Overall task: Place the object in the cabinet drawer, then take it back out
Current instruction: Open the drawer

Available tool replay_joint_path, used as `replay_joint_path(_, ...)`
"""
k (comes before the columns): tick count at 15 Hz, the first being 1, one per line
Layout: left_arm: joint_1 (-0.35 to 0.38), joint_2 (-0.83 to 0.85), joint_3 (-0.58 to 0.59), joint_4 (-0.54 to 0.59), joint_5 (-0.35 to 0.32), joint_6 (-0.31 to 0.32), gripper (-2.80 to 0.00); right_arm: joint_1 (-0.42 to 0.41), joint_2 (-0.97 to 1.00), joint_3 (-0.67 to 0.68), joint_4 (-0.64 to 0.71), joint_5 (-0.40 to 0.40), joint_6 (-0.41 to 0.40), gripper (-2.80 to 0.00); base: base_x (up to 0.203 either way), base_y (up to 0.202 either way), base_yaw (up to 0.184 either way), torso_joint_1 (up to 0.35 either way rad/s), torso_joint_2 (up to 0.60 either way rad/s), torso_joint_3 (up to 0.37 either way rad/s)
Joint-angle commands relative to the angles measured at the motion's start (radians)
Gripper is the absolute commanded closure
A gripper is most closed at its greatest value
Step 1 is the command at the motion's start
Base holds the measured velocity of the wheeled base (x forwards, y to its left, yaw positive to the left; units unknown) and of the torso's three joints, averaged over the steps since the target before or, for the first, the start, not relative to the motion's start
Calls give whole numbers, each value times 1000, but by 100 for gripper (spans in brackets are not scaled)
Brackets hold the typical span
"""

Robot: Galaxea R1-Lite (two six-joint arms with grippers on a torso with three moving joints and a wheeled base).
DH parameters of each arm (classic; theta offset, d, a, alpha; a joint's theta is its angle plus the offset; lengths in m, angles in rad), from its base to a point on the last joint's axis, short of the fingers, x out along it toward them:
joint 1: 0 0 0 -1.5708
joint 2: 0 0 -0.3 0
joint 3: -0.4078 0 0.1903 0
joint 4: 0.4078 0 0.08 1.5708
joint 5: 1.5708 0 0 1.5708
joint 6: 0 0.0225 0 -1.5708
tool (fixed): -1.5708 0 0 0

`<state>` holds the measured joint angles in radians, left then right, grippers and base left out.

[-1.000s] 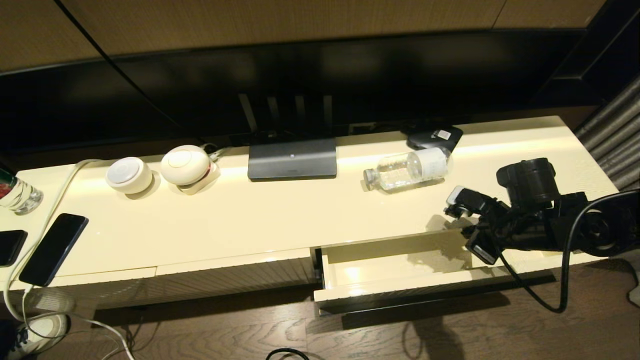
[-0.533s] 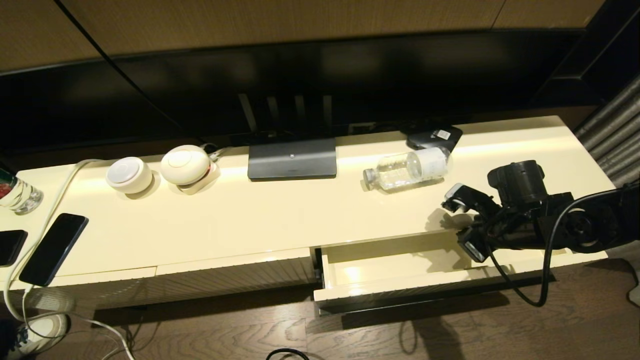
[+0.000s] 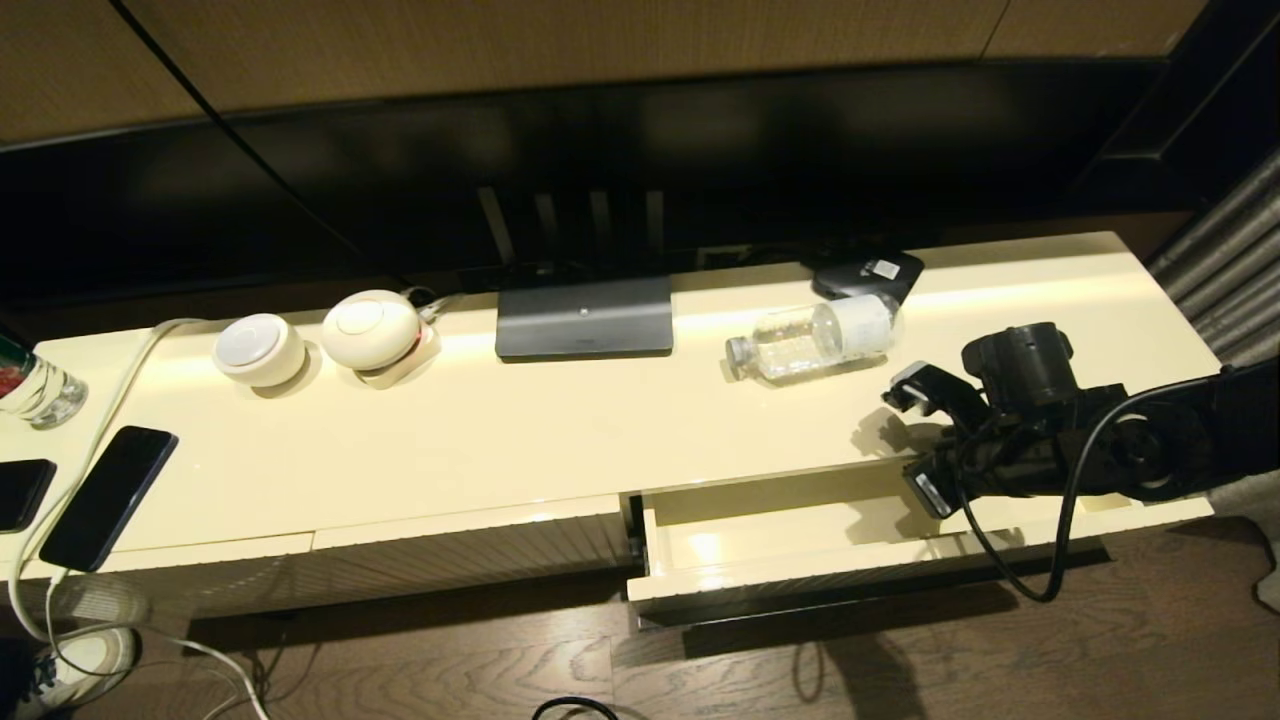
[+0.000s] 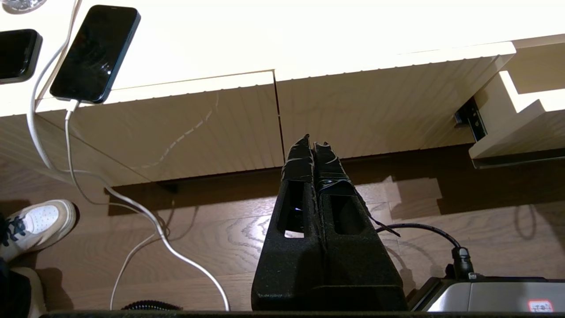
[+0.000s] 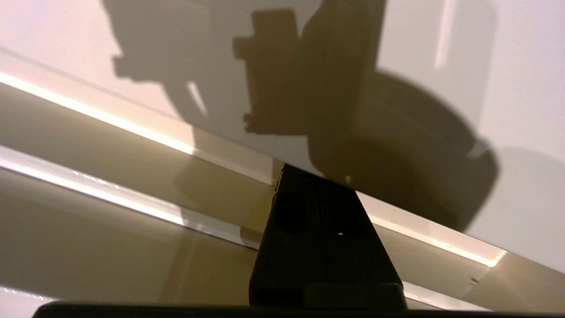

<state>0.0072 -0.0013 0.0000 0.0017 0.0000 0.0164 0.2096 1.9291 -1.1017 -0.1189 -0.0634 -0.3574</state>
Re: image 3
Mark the white dome shaped device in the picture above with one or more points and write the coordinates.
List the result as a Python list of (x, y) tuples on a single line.
[(368, 328)]

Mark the black box with white sticker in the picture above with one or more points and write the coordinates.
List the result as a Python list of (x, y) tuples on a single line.
[(850, 275)]

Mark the white dock under dome device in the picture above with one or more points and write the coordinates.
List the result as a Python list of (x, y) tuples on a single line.
[(416, 361)]

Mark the wide cream drawer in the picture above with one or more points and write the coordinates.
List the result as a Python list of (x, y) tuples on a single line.
[(760, 545)]

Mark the cream white low cabinet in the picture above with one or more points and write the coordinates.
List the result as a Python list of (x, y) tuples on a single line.
[(600, 430)]

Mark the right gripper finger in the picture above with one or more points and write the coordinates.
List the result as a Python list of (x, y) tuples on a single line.
[(935, 488), (935, 395)]

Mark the glass bottle with red label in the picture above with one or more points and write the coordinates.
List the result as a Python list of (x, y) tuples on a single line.
[(38, 390)]

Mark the white sneaker navy stripes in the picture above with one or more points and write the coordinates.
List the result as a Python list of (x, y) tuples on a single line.
[(90, 665)]

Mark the black smartphone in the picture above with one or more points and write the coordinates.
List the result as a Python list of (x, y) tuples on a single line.
[(20, 492)]

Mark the clear plastic water bottle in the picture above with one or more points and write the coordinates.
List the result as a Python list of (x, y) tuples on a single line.
[(800, 343)]

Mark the dark blue smartphone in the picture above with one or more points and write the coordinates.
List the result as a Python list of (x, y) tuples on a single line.
[(108, 495)]

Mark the small white round speaker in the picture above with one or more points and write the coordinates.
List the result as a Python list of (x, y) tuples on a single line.
[(258, 350)]

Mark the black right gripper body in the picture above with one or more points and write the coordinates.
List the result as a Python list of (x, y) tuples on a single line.
[(975, 455)]

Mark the grey router with antennas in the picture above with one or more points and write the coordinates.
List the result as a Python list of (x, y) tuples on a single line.
[(585, 323)]

